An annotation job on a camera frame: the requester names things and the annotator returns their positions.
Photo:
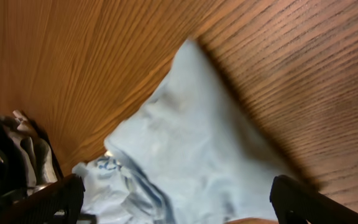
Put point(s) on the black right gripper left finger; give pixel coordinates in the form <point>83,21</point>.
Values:
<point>60,202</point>

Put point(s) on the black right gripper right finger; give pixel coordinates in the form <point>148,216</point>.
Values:
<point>294,202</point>

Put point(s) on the light blue printed t-shirt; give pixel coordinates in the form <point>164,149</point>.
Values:
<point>188,155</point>

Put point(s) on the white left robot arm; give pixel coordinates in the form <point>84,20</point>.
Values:
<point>27,161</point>

